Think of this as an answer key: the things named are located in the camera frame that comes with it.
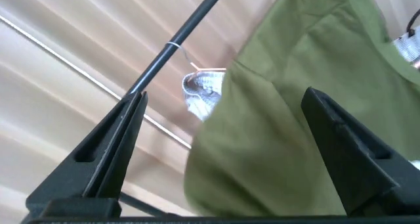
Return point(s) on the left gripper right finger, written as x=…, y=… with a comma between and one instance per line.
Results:
x=354, y=171

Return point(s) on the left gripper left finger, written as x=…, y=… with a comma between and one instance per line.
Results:
x=65, y=184

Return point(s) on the green long-sleeved shirt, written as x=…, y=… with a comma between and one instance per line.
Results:
x=279, y=102

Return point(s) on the black clothes rack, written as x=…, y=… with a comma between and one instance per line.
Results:
x=183, y=33

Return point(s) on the beige curtain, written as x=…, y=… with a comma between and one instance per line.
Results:
x=82, y=53

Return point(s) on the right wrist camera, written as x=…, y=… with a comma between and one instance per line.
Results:
x=410, y=46

